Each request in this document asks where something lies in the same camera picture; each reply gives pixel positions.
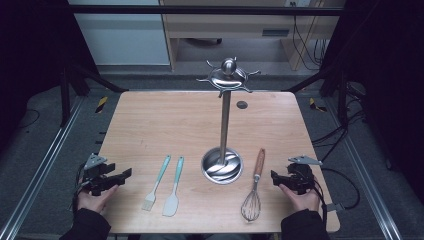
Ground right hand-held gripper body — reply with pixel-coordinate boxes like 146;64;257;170
285;155;324;196

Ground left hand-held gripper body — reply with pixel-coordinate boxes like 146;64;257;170
81;153;113;197

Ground wooden handled wire whisk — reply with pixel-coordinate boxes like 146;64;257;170
240;147;267;223

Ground teal handled white spatula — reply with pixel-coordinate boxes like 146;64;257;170
162;155;185;218

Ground steel utensil stand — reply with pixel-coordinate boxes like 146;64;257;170
196;57;262;186

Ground person's right hand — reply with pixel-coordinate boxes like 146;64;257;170
278;183;322;214

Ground person's left hand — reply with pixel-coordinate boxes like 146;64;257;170
77;183;120;215

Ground grey tape strip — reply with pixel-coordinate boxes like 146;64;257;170
325;202;345;213

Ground black and yellow tape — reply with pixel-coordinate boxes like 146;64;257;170
95;95;109;114
308;97;328;113

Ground black metal stand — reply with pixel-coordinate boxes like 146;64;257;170
282;64;351;128
59;62;130;128

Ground white cabinet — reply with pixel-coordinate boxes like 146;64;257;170
67;0;171;66

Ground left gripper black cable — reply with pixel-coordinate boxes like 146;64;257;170
70;162;88;214

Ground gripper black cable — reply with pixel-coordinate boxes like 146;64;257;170
70;162;88;214
312;167;361;231

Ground aluminium floor rail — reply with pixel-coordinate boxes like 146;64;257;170
0;95;86;240
324;98;405;240

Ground black floor cables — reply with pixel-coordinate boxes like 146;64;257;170
311;108;367;163

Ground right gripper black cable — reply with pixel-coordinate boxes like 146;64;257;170
312;167;361;231

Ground black cables under desk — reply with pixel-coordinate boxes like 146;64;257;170
291;14;330;72

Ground black horizontal frame bar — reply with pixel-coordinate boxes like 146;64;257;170
64;4;349;17

